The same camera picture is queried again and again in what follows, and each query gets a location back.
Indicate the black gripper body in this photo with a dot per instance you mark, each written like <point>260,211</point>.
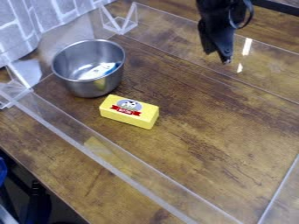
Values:
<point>221,15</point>

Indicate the silver metal pot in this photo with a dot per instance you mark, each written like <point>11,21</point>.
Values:
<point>89,66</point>

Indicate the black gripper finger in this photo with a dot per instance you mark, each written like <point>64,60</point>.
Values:
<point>225,55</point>
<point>207,45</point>

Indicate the clear acrylic barrier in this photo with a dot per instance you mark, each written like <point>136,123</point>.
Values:
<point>217,162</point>

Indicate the yellow butter block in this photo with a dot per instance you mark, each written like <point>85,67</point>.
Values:
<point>129,111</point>

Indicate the white brick pattern cloth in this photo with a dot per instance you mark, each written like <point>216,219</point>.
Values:
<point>25,19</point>

